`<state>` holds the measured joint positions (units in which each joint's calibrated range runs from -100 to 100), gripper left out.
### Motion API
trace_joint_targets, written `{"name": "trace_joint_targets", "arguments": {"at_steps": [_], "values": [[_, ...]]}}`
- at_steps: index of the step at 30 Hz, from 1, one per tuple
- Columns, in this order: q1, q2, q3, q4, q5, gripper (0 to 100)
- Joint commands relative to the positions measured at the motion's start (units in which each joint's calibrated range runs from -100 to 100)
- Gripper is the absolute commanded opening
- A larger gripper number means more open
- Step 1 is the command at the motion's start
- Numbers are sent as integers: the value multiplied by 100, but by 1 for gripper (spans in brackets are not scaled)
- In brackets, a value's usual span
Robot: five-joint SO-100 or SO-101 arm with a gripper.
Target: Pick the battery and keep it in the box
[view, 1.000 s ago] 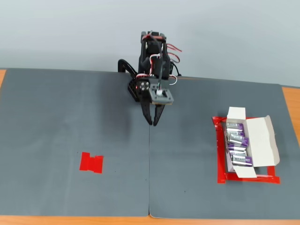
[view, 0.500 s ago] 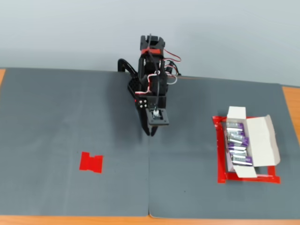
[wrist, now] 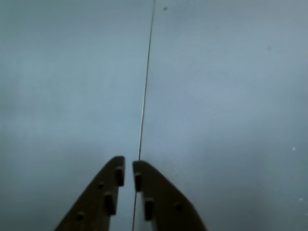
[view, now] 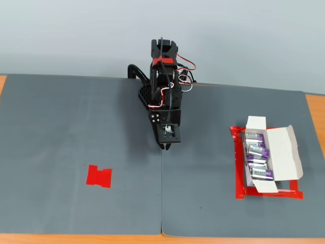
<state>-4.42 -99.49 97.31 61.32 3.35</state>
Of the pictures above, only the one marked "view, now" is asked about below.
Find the black camera cable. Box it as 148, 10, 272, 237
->
158, 37, 176, 123

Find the red tape band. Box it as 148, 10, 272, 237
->
152, 57, 176, 66

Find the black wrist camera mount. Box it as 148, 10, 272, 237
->
157, 123, 183, 145

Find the grey table mat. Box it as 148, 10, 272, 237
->
160, 82, 325, 239
0, 73, 164, 235

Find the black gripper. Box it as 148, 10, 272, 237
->
148, 108, 182, 151

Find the red white servo cable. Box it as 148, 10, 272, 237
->
148, 81, 176, 109
175, 52, 197, 93

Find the black table clamp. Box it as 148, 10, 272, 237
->
184, 69, 198, 84
127, 64, 149, 86

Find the red tape frame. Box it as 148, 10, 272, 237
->
230, 125, 305, 200

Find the white cardboard box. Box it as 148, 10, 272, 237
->
244, 115, 304, 194

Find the purple silver battery pack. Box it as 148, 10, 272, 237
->
245, 132, 265, 145
247, 144, 270, 160
245, 157, 269, 170
249, 168, 275, 181

